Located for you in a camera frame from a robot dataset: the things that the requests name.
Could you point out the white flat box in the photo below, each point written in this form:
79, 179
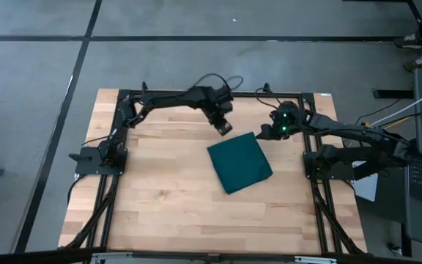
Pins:
366, 187

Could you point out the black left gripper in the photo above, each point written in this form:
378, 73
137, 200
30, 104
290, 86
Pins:
218, 108

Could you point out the green microfiber towel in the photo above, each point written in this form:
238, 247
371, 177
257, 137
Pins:
238, 163

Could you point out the person's shoe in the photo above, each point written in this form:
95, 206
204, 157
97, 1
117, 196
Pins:
410, 39
420, 62

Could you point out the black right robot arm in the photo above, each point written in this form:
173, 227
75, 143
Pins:
361, 133

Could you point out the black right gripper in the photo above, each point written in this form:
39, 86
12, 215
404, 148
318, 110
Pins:
286, 122

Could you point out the black floor bar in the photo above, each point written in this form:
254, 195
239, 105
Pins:
394, 94

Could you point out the black stand leg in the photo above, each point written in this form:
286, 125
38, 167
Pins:
414, 11

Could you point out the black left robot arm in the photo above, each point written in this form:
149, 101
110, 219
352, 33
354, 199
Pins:
167, 99

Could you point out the black overhead mount beam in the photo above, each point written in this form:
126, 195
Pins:
31, 256

